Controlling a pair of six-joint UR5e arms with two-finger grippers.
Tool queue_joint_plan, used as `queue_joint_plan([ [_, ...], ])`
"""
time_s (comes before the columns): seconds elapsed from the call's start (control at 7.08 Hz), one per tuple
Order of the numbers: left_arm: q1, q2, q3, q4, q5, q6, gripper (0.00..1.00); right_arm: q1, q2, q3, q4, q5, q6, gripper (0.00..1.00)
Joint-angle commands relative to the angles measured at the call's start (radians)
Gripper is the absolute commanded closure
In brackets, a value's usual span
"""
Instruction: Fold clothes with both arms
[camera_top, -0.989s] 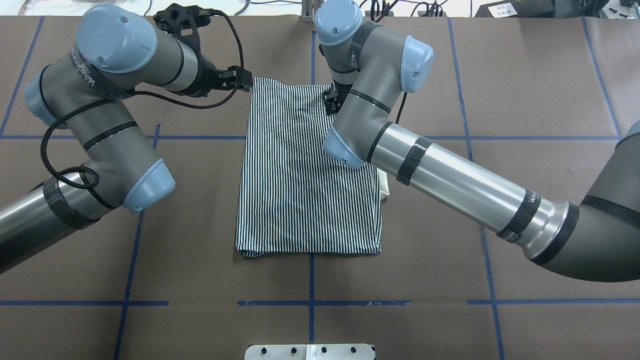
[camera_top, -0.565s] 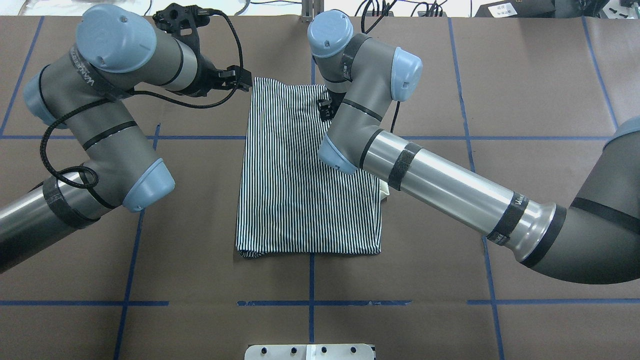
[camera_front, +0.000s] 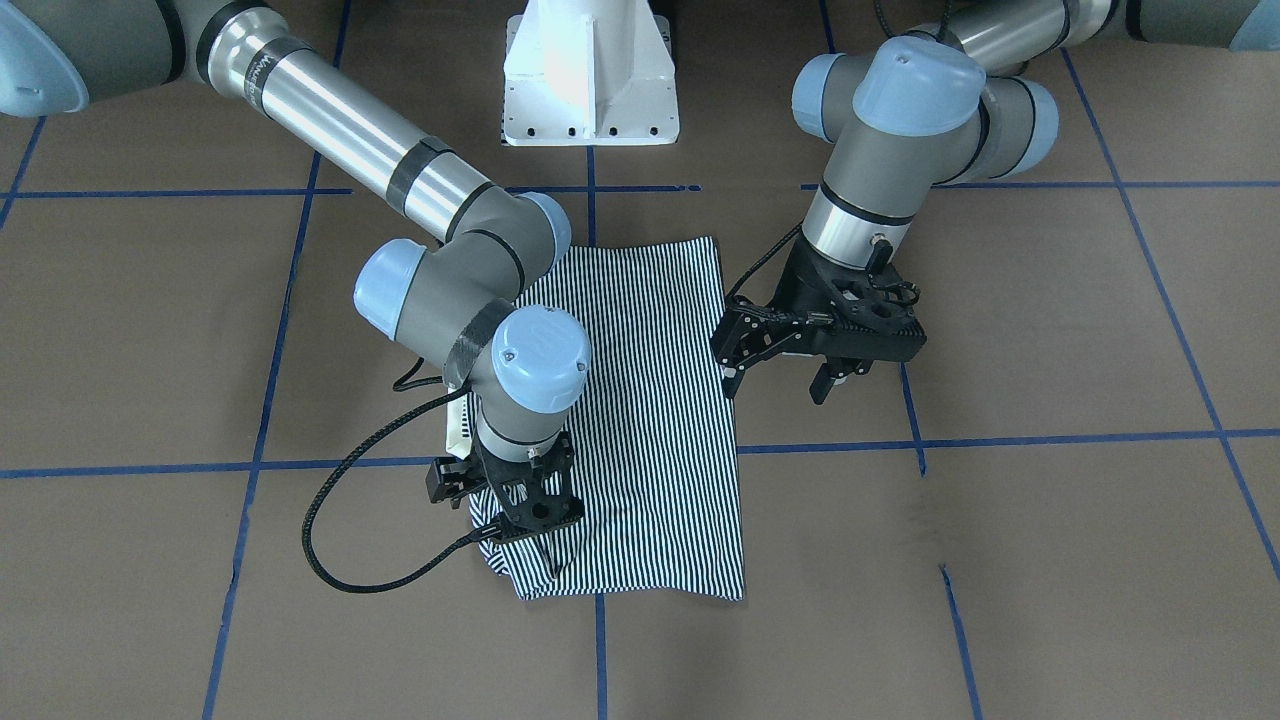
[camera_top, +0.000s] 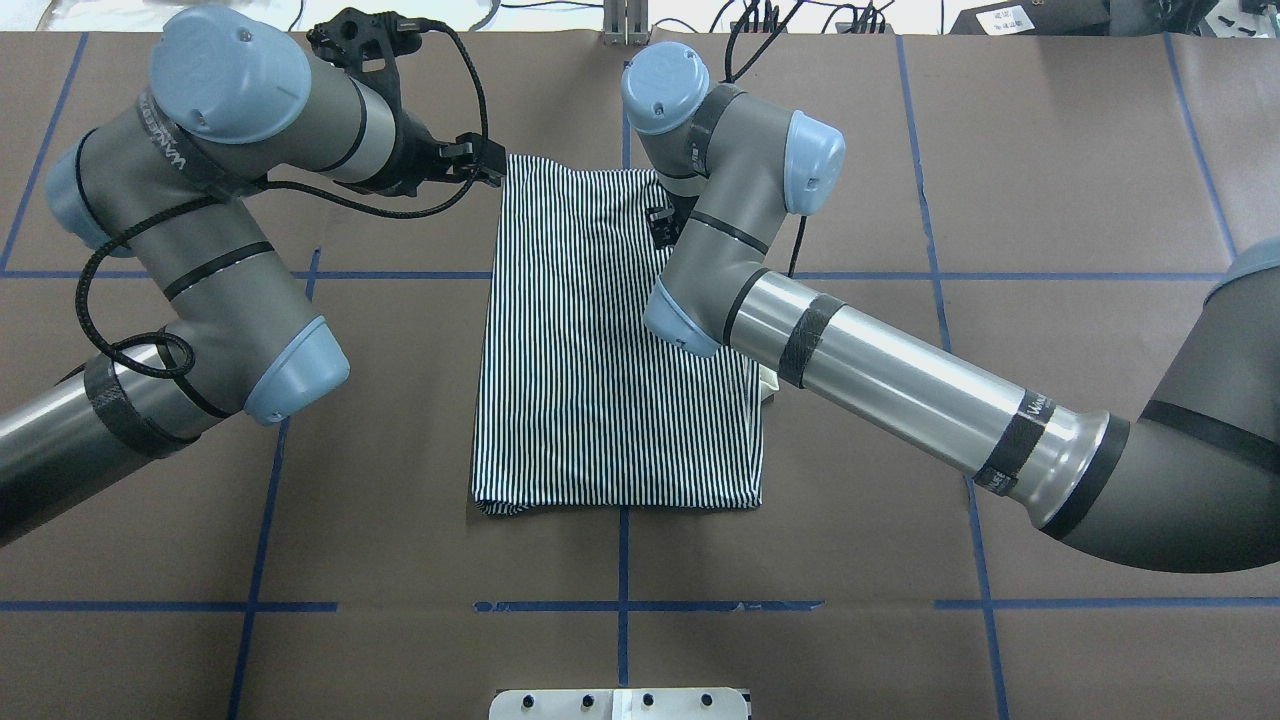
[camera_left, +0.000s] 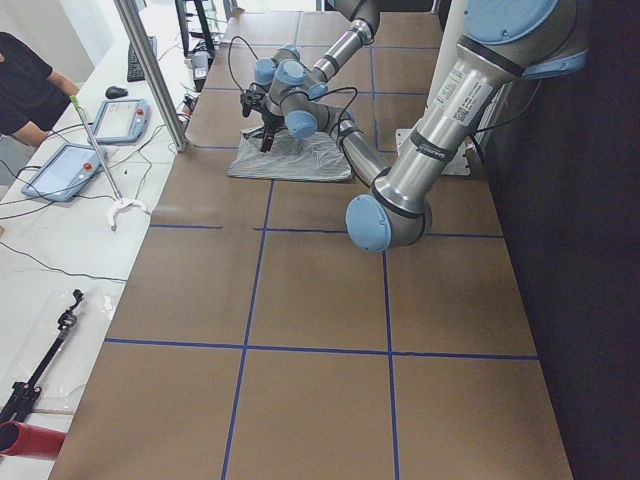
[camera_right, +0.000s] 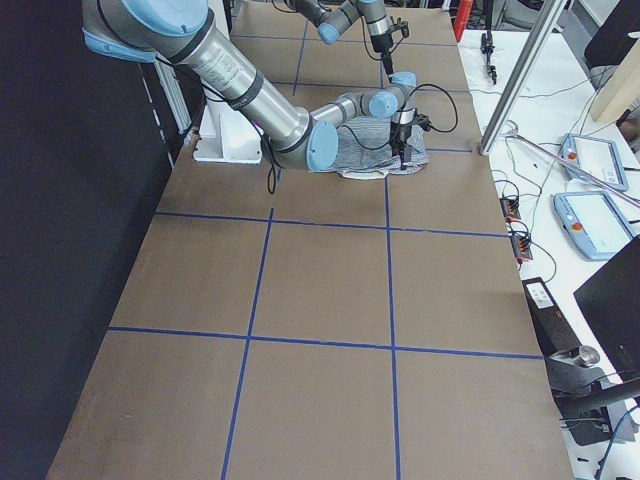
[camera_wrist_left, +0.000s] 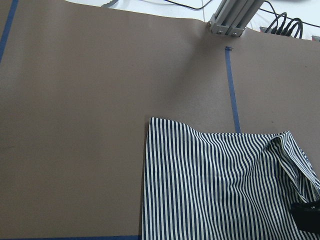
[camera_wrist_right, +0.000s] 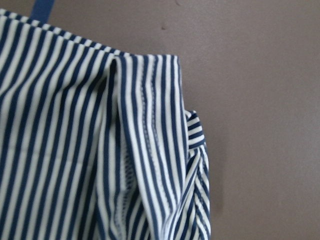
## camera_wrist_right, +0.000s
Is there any navy white striped polo shirt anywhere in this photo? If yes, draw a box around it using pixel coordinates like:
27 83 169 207
0 9 211 240

